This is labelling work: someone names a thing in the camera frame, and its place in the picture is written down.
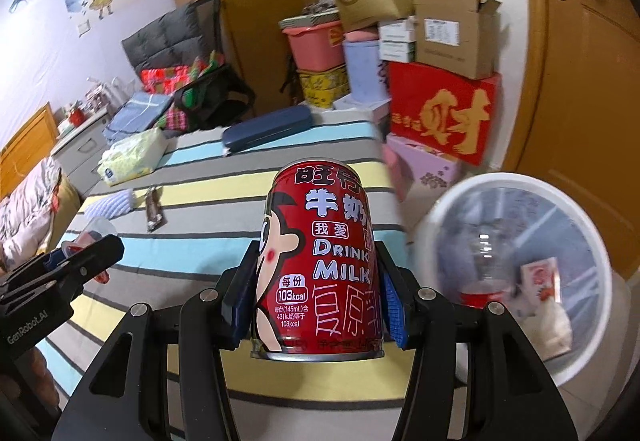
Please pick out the clear red label plastic bottle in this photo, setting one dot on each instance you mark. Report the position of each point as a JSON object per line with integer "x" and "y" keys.
{"x": 487, "y": 266}

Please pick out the wooden door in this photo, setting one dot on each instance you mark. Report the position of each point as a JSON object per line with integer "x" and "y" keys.
{"x": 575, "y": 96}

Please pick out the yellow green tissue pack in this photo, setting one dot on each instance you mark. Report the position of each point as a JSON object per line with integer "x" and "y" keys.
{"x": 130, "y": 156}

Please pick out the lavender floral box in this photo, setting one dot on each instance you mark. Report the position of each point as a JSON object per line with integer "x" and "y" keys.
{"x": 425, "y": 171}

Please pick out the floral blanket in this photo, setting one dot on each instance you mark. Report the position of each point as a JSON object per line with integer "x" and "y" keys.
{"x": 25, "y": 211}

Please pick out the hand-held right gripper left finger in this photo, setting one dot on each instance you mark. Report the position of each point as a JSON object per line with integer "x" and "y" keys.
{"x": 240, "y": 311}

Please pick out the white trash bin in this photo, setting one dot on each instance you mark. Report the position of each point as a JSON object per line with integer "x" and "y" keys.
{"x": 500, "y": 186}

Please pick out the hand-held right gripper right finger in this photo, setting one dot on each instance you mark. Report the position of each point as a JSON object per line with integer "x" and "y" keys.
{"x": 397, "y": 316}

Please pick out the wooden headboard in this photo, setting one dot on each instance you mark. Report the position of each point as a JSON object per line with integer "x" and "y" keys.
{"x": 30, "y": 141}

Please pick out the brown snack wrapper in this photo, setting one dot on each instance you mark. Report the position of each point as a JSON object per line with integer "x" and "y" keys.
{"x": 154, "y": 211}

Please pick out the red gift box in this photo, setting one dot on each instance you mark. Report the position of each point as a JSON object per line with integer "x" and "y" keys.
{"x": 450, "y": 116}

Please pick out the pink juice carton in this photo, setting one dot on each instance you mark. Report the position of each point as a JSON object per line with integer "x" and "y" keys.
{"x": 540, "y": 278}

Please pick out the red cartoon milk can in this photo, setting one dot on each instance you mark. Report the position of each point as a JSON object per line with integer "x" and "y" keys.
{"x": 320, "y": 271}

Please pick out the folded blue cloth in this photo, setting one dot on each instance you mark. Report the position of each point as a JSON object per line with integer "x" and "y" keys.
{"x": 135, "y": 113}

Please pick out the small blue leaf wall sticker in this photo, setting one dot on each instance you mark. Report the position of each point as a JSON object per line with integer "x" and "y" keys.
{"x": 75, "y": 1}

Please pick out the red lid jelly cup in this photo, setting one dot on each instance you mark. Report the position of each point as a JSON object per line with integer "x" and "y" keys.
{"x": 97, "y": 227}

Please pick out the grey cabinet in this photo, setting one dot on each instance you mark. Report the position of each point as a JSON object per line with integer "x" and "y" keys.
{"x": 80, "y": 146}

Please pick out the small white box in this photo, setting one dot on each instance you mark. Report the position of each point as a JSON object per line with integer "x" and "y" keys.
{"x": 397, "y": 30}
{"x": 396, "y": 52}

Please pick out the open cardboard box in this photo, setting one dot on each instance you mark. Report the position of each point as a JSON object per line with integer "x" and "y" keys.
{"x": 450, "y": 46}

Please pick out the yellow patterned box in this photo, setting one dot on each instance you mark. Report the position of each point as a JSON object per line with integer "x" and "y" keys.
{"x": 322, "y": 86}

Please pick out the grey quilted cushion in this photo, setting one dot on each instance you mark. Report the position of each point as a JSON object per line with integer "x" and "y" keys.
{"x": 165, "y": 36}

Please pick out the grey bin lid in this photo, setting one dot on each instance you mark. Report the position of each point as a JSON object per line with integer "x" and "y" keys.
{"x": 310, "y": 23}

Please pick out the lavender foam fruit net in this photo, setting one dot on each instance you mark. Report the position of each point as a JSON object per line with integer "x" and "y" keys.
{"x": 112, "y": 205}

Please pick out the black bag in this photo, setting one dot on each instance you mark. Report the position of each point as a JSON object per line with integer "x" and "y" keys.
{"x": 220, "y": 96}

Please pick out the pink folded cloth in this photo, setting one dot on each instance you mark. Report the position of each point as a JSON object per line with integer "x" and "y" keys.
{"x": 361, "y": 36}

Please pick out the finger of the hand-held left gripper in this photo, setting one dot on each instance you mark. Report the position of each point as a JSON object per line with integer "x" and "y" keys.
{"x": 90, "y": 258}
{"x": 52, "y": 258}

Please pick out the striped tablecloth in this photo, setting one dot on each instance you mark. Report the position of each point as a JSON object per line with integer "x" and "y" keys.
{"x": 200, "y": 221}

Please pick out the navy blue case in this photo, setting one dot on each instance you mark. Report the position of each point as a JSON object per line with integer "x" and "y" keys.
{"x": 265, "y": 131}

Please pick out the pink plastic bin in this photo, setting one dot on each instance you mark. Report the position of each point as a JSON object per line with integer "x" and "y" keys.
{"x": 315, "y": 48}

